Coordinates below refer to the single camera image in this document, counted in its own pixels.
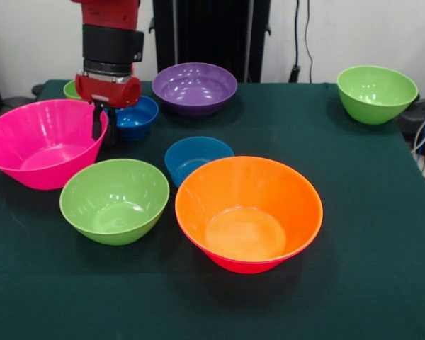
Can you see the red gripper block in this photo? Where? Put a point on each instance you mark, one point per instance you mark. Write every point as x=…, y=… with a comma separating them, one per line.
x=110, y=91

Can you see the dark green table cloth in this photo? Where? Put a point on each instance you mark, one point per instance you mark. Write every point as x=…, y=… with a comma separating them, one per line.
x=233, y=304

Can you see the green plastic cup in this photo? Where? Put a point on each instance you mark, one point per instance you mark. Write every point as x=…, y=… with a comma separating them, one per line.
x=70, y=91

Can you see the dark blue plastic bowl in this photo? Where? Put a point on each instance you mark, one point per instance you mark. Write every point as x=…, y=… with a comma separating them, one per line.
x=138, y=118

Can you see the black pedestal leg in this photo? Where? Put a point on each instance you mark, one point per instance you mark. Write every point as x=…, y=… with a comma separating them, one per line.
x=17, y=103
x=416, y=120

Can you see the green plastic bowl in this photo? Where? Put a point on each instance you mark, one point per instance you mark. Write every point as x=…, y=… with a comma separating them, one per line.
x=375, y=95
x=113, y=202

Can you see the orange plastic bowl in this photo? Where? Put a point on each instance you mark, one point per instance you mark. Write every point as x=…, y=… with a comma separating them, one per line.
x=248, y=198

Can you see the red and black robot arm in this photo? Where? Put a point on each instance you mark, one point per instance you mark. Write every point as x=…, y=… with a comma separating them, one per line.
x=110, y=35

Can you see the pink plastic bowl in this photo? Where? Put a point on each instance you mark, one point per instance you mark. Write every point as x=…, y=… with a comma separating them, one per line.
x=248, y=267
x=39, y=152

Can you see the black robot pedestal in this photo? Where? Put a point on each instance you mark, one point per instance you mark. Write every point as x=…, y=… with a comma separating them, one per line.
x=212, y=32

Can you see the purple plastic bowl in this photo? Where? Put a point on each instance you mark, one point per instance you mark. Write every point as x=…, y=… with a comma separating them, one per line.
x=195, y=92

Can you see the light blue plastic bowl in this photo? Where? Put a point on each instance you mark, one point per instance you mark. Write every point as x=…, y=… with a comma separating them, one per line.
x=191, y=152

